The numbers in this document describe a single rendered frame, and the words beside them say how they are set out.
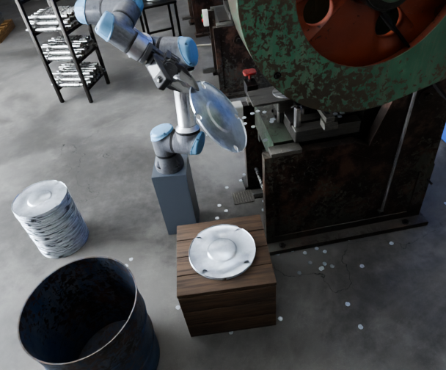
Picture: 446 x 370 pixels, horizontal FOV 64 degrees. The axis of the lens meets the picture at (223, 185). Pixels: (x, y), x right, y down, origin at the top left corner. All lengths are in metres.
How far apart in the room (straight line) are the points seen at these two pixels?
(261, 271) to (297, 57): 0.83
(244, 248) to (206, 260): 0.17
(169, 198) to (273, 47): 1.09
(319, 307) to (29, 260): 1.63
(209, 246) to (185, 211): 0.47
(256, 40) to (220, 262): 0.89
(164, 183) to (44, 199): 0.67
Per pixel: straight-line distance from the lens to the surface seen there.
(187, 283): 1.51
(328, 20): 1.24
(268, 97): 1.71
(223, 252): 1.56
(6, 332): 2.17
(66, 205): 2.13
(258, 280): 1.49
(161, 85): 1.16
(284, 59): 1.15
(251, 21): 1.09
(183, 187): 1.88
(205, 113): 1.22
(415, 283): 2.03
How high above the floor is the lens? 1.60
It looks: 42 degrees down
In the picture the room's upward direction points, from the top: 8 degrees counter-clockwise
